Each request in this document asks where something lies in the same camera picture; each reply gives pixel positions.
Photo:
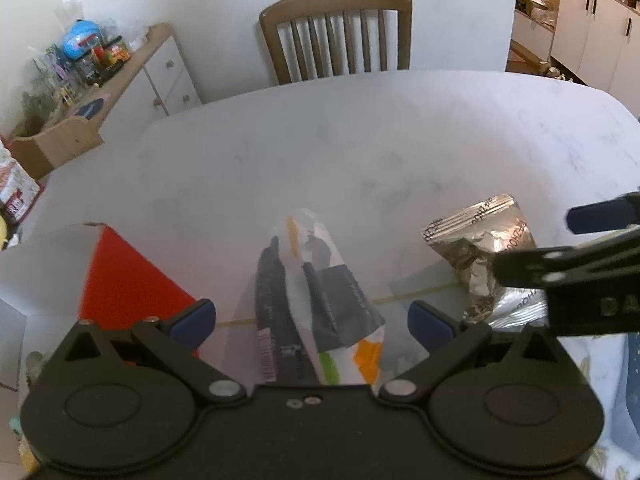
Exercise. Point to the red and white cardboard box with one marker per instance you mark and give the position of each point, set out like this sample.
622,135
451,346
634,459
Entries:
81,271

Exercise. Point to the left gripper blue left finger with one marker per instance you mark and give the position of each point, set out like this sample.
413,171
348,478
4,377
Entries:
192,326

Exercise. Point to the brown wooden chair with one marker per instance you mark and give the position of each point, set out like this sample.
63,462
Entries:
313,39

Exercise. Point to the red white snack bag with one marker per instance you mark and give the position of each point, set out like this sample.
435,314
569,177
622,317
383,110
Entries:
19,190

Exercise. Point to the white wooden side cabinet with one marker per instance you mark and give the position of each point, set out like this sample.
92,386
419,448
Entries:
154,84

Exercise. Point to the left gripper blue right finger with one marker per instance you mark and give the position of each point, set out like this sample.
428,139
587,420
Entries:
432,329

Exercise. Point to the white kitchen cabinets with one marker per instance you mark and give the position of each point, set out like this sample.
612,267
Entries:
588,39

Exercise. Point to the silver foil snack bag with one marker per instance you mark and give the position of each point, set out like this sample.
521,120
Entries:
469,240

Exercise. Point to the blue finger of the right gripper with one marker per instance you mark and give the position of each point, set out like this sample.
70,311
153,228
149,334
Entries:
544,267
609,215

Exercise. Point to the blue round toy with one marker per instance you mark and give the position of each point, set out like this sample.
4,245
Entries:
81,38

